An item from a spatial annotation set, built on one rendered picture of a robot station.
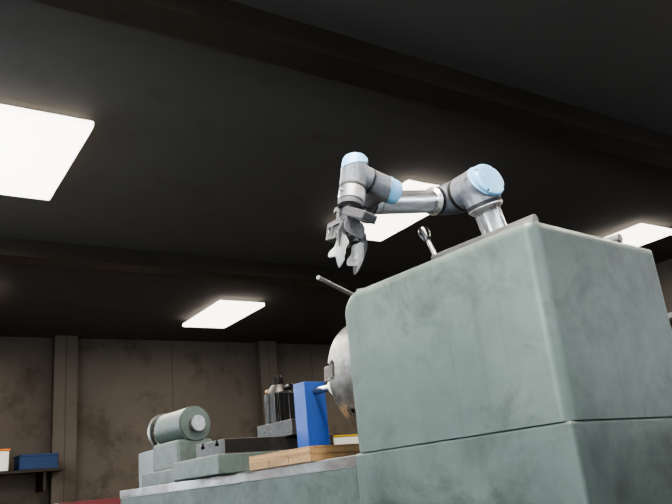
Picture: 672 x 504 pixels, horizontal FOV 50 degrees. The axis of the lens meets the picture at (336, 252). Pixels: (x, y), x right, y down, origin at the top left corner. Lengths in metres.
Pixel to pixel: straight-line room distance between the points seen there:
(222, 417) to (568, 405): 9.85
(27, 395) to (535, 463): 9.22
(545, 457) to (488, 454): 0.13
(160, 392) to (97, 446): 1.13
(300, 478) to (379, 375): 0.47
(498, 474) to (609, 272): 0.49
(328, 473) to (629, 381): 0.80
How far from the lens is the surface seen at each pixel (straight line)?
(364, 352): 1.73
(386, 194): 2.06
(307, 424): 2.20
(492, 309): 1.47
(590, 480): 1.38
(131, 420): 10.57
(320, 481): 1.96
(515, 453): 1.44
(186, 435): 2.85
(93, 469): 10.37
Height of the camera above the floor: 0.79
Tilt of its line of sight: 18 degrees up
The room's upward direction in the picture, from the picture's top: 6 degrees counter-clockwise
